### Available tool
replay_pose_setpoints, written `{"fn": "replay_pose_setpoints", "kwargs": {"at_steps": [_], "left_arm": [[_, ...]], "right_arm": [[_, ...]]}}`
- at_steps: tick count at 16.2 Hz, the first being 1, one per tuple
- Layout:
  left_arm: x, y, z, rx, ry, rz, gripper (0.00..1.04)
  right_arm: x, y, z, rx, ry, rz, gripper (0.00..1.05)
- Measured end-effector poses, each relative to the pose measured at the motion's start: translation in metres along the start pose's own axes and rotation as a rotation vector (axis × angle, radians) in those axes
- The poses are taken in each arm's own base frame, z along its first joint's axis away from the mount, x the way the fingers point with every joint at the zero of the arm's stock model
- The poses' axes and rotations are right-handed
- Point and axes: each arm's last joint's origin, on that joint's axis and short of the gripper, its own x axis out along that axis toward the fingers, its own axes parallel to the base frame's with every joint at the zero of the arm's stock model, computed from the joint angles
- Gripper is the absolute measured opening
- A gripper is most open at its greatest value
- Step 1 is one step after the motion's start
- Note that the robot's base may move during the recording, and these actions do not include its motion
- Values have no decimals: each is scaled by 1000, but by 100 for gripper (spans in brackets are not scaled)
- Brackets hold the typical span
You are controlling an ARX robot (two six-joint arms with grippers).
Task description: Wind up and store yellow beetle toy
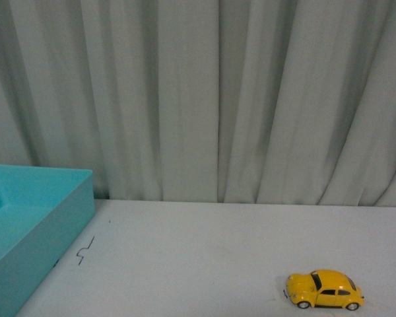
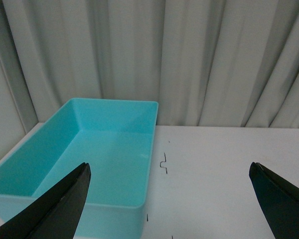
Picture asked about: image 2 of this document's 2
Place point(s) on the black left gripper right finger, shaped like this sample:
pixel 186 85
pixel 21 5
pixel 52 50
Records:
pixel 278 199

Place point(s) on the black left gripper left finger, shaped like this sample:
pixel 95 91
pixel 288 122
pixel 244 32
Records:
pixel 56 213

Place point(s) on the turquoise plastic storage bin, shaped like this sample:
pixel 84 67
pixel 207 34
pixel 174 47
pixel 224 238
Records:
pixel 115 137

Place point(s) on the grey pleated curtain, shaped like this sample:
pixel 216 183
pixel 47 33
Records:
pixel 231 63

